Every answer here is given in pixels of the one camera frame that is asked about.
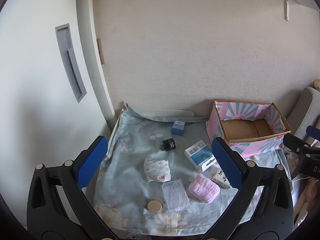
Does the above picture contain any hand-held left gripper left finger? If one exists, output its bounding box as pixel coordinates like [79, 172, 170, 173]
[26, 135, 118, 240]

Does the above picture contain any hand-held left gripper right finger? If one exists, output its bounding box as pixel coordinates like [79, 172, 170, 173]
[200, 137, 294, 240]

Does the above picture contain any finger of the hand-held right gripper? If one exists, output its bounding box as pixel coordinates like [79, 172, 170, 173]
[283, 133, 311, 153]
[306, 125, 320, 141]

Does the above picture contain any printed tissue packet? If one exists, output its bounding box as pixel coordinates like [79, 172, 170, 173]
[211, 166, 232, 189]

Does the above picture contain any pink fluffy towel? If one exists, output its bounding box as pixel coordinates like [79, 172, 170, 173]
[188, 174, 221, 203]

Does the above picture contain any pink striped cardboard box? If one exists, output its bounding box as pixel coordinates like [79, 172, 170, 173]
[206, 99, 292, 158]

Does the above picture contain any small black jar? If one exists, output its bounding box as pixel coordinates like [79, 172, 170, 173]
[162, 138, 177, 152]

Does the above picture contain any white patterned packet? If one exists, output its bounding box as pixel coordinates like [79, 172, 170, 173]
[143, 157, 172, 182]

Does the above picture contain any round beige lid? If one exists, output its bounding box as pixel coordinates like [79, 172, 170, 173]
[147, 200, 162, 213]

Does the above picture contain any grey upholstered chair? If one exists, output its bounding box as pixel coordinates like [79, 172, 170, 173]
[285, 87, 320, 141]

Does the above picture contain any white and blue package box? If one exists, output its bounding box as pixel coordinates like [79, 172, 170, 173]
[184, 141, 217, 173]

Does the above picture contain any pink blanket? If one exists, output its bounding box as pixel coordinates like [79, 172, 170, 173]
[287, 151, 320, 220]

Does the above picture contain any floral light blue cloth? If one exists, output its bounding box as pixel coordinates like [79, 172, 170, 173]
[94, 102, 293, 237]

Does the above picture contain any clear plastic case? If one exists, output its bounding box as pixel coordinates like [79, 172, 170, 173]
[161, 179, 190, 210]

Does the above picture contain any small blue box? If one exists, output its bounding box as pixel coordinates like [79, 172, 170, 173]
[171, 120, 186, 136]

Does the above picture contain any white wardrobe door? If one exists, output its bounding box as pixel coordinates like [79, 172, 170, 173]
[0, 0, 116, 230]

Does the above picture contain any grey recessed door handle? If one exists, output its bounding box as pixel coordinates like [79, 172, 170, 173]
[55, 24, 87, 103]

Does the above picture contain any white shelf bracket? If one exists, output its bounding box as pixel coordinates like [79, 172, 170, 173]
[284, 0, 300, 21]

